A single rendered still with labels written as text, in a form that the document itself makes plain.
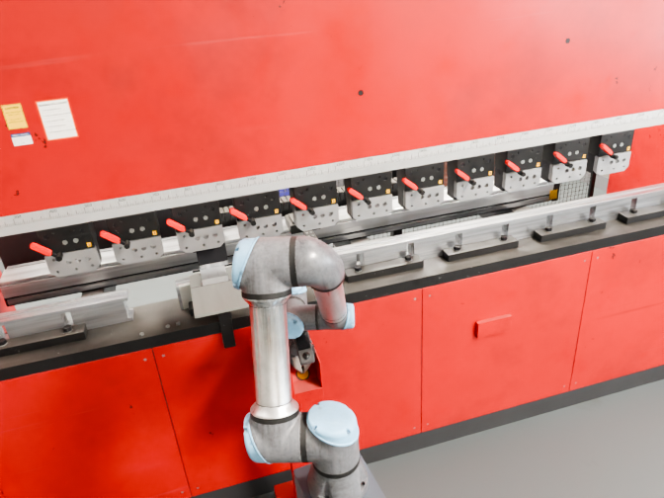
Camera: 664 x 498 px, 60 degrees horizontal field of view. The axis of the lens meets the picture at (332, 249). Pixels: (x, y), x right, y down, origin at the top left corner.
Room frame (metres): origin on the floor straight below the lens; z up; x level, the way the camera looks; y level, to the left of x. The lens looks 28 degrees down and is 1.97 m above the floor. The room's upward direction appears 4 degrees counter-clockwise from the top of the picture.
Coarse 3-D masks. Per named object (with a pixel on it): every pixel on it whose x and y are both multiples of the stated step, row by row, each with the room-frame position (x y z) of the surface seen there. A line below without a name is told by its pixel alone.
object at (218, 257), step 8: (216, 248) 1.74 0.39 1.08; (224, 248) 1.75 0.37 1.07; (200, 256) 1.73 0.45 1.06; (208, 256) 1.73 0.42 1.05; (216, 256) 1.74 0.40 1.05; (224, 256) 1.75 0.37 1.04; (200, 264) 1.72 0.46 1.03; (208, 264) 1.74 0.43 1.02; (216, 264) 1.75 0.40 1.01; (224, 264) 1.75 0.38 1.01
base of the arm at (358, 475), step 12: (312, 468) 0.98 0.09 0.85; (360, 468) 0.97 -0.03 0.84; (312, 480) 0.96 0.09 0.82; (324, 480) 0.94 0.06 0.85; (336, 480) 0.93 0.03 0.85; (348, 480) 0.94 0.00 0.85; (360, 480) 0.97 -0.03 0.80; (312, 492) 0.95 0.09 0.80; (324, 492) 0.94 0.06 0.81; (336, 492) 0.92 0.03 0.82; (348, 492) 0.93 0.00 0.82; (360, 492) 0.94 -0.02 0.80
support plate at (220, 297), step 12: (192, 276) 1.70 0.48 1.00; (228, 276) 1.68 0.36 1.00; (204, 288) 1.61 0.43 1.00; (216, 288) 1.61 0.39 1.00; (228, 288) 1.60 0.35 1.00; (204, 300) 1.53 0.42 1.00; (216, 300) 1.53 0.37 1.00; (228, 300) 1.52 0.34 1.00; (240, 300) 1.52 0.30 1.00; (204, 312) 1.47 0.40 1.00; (216, 312) 1.47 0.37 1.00
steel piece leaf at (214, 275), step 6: (204, 270) 1.73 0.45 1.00; (210, 270) 1.72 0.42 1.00; (216, 270) 1.72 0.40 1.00; (222, 270) 1.72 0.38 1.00; (204, 276) 1.69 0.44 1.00; (210, 276) 1.68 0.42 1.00; (216, 276) 1.68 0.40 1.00; (222, 276) 1.64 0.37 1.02; (204, 282) 1.63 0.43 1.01; (210, 282) 1.63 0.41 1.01; (216, 282) 1.64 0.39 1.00
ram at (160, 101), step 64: (0, 0) 1.61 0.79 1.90; (64, 0) 1.64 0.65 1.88; (128, 0) 1.68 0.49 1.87; (192, 0) 1.72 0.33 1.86; (256, 0) 1.77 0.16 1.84; (320, 0) 1.82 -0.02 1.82; (384, 0) 1.86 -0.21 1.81; (448, 0) 1.92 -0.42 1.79; (512, 0) 1.97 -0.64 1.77; (576, 0) 2.03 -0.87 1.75; (640, 0) 2.10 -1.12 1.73; (0, 64) 1.60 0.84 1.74; (64, 64) 1.63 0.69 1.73; (128, 64) 1.67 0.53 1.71; (192, 64) 1.72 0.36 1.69; (256, 64) 1.76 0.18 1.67; (320, 64) 1.81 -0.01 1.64; (384, 64) 1.86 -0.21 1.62; (448, 64) 1.92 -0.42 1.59; (512, 64) 1.98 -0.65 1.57; (576, 64) 2.04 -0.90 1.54; (640, 64) 2.11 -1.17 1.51; (0, 128) 1.58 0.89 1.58; (128, 128) 1.66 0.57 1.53; (192, 128) 1.71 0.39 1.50; (256, 128) 1.76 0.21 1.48; (320, 128) 1.81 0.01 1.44; (384, 128) 1.86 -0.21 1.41; (448, 128) 1.92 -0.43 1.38; (512, 128) 1.98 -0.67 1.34; (0, 192) 1.57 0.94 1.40; (64, 192) 1.61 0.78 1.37; (128, 192) 1.65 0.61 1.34; (256, 192) 1.75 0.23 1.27
